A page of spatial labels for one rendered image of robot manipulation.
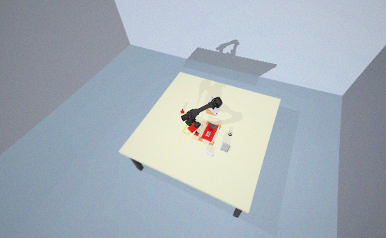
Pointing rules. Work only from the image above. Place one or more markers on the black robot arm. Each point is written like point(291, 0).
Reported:
point(216, 102)

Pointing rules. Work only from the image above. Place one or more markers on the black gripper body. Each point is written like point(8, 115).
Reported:
point(196, 124)

